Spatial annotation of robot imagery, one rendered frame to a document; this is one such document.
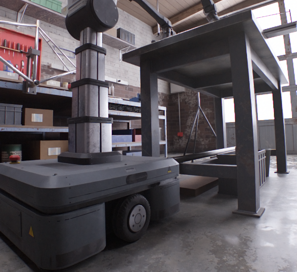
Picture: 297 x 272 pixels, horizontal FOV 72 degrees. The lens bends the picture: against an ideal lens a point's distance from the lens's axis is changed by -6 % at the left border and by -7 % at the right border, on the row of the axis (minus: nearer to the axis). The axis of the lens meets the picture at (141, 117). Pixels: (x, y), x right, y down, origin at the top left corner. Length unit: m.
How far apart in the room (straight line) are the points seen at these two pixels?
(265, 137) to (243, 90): 3.30
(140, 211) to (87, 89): 0.50
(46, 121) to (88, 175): 1.57
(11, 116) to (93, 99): 1.26
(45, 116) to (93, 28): 1.33
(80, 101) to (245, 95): 0.72
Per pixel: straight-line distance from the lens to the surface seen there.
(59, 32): 3.38
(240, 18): 1.07
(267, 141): 4.34
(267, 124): 4.33
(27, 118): 2.11
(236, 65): 1.11
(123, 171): 0.72
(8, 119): 2.05
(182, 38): 1.16
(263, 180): 1.76
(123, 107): 2.74
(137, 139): 2.92
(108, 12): 1.02
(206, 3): 1.61
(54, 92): 2.16
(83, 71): 0.94
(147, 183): 0.81
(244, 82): 1.08
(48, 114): 2.19
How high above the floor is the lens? 0.36
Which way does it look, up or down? 5 degrees up
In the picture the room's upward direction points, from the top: 1 degrees counter-clockwise
